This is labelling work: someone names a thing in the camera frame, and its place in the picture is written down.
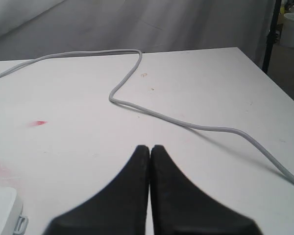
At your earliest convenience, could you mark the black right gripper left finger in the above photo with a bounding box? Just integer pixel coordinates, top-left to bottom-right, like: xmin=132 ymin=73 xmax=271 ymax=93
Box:
xmin=44 ymin=145 xmax=150 ymax=235

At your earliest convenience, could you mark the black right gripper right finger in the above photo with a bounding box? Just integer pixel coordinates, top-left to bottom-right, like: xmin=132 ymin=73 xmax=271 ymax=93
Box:
xmin=149 ymin=145 xmax=262 ymax=235

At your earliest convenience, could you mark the white five-socket power strip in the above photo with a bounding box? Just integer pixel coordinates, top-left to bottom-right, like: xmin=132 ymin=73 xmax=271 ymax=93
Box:
xmin=0 ymin=187 xmax=28 ymax=235

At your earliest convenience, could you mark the black tripod stand pole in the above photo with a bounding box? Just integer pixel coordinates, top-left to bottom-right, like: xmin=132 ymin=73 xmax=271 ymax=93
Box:
xmin=262 ymin=0 xmax=282 ymax=74

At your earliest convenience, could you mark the white backdrop cloth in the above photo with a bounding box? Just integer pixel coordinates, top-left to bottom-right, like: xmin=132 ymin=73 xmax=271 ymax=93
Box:
xmin=0 ymin=0 xmax=274 ymax=63

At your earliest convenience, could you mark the white plastic bucket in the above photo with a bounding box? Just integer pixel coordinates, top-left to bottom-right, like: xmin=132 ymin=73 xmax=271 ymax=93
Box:
xmin=280 ymin=13 xmax=294 ymax=47

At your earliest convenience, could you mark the grey power cable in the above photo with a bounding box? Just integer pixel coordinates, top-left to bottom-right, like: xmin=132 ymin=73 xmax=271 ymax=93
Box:
xmin=0 ymin=49 xmax=294 ymax=191

